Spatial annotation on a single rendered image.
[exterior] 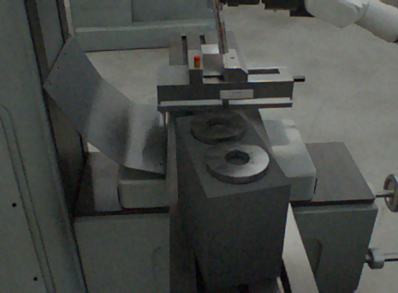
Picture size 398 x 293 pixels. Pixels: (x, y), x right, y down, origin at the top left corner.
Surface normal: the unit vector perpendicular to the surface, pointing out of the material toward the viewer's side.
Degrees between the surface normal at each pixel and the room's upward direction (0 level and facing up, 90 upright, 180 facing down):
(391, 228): 0
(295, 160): 0
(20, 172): 88
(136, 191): 90
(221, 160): 0
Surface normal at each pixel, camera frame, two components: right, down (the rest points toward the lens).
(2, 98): 0.05, 0.52
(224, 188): -0.01, -0.84
